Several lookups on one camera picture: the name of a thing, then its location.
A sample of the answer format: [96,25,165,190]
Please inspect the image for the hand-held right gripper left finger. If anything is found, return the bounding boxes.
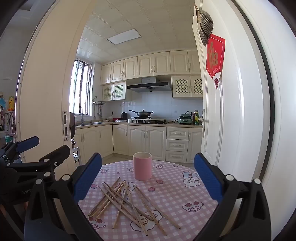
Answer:
[24,152,103,241]

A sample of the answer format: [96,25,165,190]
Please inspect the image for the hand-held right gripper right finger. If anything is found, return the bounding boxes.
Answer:
[193,152,271,241]

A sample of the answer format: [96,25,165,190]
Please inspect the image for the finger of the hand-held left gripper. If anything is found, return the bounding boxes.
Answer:
[6,145,71,179]
[0,136,40,167]

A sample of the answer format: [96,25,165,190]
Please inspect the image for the bunch of wooden chopsticks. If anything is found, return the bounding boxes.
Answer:
[88,177,181,236]

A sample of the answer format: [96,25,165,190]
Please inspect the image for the pink cup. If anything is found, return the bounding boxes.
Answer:
[133,152,152,181]

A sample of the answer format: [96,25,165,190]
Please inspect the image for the metal shelf rack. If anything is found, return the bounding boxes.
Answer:
[72,146,81,166]

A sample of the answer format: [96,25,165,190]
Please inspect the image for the dark brown rice cooker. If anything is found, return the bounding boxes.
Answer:
[69,112,76,139]

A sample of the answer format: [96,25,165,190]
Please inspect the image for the pink checked cartoon tablecloth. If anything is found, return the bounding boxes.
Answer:
[77,160,219,241]

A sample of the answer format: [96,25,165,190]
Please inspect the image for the cream lower kitchen cabinets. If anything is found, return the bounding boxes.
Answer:
[74,124,203,164]

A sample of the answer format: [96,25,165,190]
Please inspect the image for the cream kitchen cabinets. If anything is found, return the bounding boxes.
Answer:
[74,124,203,164]
[100,50,203,101]

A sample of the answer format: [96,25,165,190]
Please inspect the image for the green countertop appliance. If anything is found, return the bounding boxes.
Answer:
[179,112,192,125]

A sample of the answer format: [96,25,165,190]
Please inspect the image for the kitchen window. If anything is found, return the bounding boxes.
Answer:
[69,59,93,116]

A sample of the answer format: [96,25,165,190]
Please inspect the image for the gas stove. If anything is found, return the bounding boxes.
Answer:
[128,118,169,125]

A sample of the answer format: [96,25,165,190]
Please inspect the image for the wok with lid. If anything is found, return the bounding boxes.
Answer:
[129,109,154,118]

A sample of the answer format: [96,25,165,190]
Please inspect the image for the black range hood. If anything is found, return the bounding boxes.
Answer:
[127,77,172,93]

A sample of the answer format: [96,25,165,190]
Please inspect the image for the red paper door decoration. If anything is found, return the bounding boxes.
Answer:
[206,34,226,90]

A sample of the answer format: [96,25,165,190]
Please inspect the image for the cream upper kitchen cabinets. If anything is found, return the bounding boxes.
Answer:
[100,50,203,101]

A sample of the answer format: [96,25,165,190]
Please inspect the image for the ceiling light panel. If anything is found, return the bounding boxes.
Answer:
[106,28,142,44]

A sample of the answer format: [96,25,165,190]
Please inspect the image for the fan-shaped hanging decoration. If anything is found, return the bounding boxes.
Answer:
[194,3,214,45]

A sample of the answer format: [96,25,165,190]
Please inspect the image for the metal door handle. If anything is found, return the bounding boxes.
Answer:
[200,109,210,138]

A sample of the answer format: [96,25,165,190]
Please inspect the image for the wall utensil rack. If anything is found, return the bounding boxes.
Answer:
[91,96,107,121]

